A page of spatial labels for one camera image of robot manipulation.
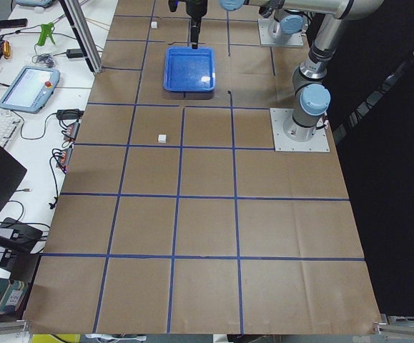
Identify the green hand tool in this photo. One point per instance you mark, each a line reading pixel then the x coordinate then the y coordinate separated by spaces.
pixel 46 33

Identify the usb hub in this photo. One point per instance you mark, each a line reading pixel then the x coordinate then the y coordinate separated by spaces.
pixel 71 131
pixel 62 158

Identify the black box with cables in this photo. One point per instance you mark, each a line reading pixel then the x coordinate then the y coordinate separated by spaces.
pixel 18 237

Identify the black power adapter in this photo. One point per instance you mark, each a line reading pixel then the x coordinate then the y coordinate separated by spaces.
pixel 74 53

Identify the white block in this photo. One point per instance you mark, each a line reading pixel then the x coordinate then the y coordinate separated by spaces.
pixel 162 138

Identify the upper usb hub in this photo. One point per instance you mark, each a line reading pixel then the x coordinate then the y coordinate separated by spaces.
pixel 71 131

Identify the black smartphone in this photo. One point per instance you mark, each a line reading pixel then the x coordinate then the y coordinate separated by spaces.
pixel 13 23

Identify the white keyboard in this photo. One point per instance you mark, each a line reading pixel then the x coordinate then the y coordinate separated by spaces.
pixel 9 127

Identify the aluminium frame post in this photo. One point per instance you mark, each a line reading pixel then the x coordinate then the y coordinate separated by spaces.
pixel 77 21

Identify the orange black device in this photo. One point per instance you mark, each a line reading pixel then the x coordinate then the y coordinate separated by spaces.
pixel 5 49

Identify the blue plastic tray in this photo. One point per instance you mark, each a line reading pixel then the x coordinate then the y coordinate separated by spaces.
pixel 189 70

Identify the brown paper table cover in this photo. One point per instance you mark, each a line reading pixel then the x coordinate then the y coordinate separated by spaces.
pixel 213 231

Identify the lower usb hub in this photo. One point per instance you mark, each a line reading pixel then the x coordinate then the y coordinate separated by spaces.
pixel 62 158

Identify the blue teach pendant tablet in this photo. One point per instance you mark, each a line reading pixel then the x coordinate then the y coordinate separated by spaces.
pixel 31 89

